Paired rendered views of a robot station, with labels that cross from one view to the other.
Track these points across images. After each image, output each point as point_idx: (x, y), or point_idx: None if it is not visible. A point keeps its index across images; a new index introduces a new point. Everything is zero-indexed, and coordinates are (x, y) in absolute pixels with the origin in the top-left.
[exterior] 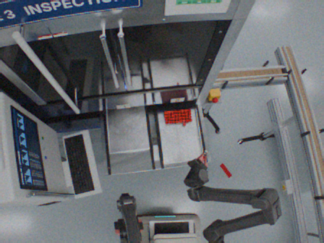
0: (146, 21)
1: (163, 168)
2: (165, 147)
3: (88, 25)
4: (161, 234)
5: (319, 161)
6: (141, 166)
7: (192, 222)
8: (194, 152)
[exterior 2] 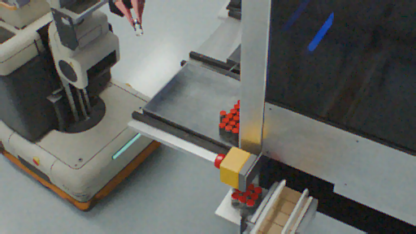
0: None
1: (181, 61)
2: (210, 83)
3: None
4: None
5: None
6: (209, 46)
7: (73, 17)
8: (165, 111)
